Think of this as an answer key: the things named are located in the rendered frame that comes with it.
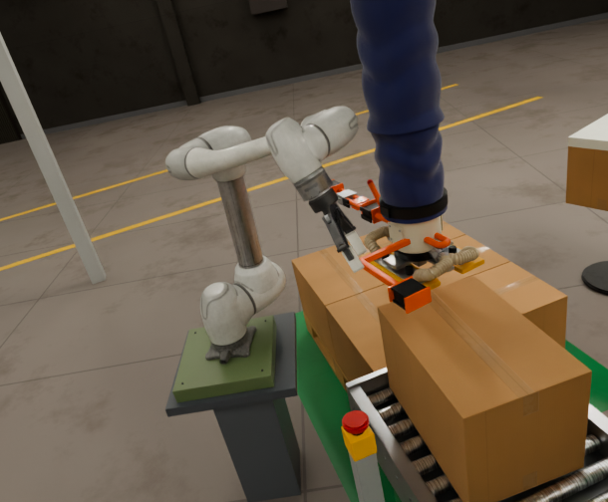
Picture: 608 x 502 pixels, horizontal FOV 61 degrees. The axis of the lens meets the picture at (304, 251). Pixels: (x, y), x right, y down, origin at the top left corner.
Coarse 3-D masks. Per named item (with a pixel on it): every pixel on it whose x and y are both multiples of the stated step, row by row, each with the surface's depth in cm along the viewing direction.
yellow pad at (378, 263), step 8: (360, 256) 192; (384, 256) 184; (376, 264) 184; (384, 264) 182; (384, 272) 179; (392, 272) 177; (400, 272) 176; (408, 272) 172; (400, 280) 172; (432, 280) 169; (432, 288) 167
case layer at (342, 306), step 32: (448, 224) 321; (320, 256) 317; (480, 256) 281; (320, 288) 284; (352, 288) 278; (384, 288) 272; (512, 288) 250; (544, 288) 245; (320, 320) 293; (352, 320) 253; (544, 320) 239; (352, 352) 243
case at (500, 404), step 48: (480, 288) 186; (384, 336) 191; (432, 336) 168; (480, 336) 164; (528, 336) 159; (432, 384) 153; (480, 384) 146; (528, 384) 142; (576, 384) 143; (432, 432) 168; (480, 432) 141; (528, 432) 146; (576, 432) 152; (480, 480) 149; (528, 480) 156
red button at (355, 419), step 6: (348, 414) 133; (354, 414) 133; (360, 414) 133; (366, 414) 133; (342, 420) 133; (348, 420) 132; (354, 420) 131; (360, 420) 131; (366, 420) 131; (348, 426) 130; (354, 426) 130; (360, 426) 129; (366, 426) 130; (354, 432) 129; (360, 432) 129
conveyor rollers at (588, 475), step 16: (384, 400) 205; (384, 416) 196; (400, 432) 188; (416, 448) 181; (592, 448) 167; (416, 464) 173; (432, 464) 173; (592, 464) 161; (432, 480) 167; (448, 480) 166; (560, 480) 159; (576, 480) 158; (592, 480) 158; (528, 496) 156; (544, 496) 155; (560, 496) 155
